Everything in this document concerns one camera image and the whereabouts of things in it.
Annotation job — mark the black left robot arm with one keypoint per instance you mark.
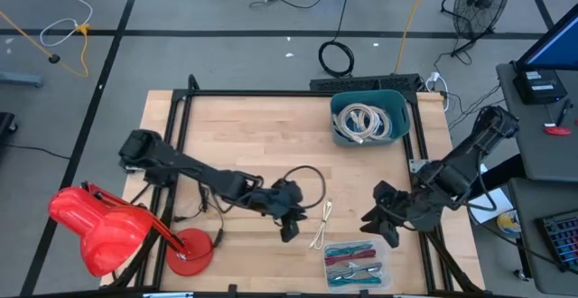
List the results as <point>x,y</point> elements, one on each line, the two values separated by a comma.
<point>189,171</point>

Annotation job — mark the red desk lamp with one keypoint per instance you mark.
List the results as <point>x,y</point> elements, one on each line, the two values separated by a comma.
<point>99,230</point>

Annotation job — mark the keyboard with coloured keys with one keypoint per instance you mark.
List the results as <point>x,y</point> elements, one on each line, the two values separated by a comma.
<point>564,239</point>

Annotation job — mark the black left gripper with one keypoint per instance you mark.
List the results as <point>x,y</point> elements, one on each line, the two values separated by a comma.
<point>280,201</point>

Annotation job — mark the black power strip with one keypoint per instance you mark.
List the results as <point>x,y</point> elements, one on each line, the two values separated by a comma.
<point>361,82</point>

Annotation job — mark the white power plug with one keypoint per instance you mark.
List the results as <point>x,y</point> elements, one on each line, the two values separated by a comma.
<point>434,79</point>

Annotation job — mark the white paper sheet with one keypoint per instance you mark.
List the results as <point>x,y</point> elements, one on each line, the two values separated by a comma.
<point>494,207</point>

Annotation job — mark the clear plastic container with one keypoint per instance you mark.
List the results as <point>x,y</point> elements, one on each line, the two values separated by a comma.
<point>383,262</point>

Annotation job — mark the black pen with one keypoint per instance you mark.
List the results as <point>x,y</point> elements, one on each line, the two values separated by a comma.
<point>563,113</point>

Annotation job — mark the computer monitor blue screen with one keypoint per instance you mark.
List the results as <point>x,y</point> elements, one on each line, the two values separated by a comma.
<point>555,45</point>

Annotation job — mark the grey metal bar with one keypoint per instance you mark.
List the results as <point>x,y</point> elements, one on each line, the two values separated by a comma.
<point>20,79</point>

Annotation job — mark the teal plastic bin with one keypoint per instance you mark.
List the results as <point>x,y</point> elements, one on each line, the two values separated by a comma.
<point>402,108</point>

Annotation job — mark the red flat object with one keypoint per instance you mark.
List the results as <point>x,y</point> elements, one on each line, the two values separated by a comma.
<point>557,131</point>

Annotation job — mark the black box device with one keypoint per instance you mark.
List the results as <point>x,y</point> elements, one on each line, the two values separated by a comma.
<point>539,86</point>

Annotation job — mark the black aluminium table frame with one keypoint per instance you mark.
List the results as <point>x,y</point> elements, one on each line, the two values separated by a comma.
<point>293,93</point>

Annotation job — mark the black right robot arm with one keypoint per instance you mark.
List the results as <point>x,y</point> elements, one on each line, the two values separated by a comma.
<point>460,167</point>

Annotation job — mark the grey desk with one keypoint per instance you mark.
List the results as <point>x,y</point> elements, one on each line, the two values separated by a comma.
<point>528,253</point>
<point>542,158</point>

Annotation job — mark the black floor fan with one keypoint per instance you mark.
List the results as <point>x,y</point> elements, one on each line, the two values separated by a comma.
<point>481,0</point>

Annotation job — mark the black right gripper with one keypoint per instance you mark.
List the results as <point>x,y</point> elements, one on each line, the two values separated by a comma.
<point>417,210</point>

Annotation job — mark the round yellow blue disc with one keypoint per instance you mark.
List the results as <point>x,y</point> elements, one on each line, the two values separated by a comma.
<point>508,223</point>

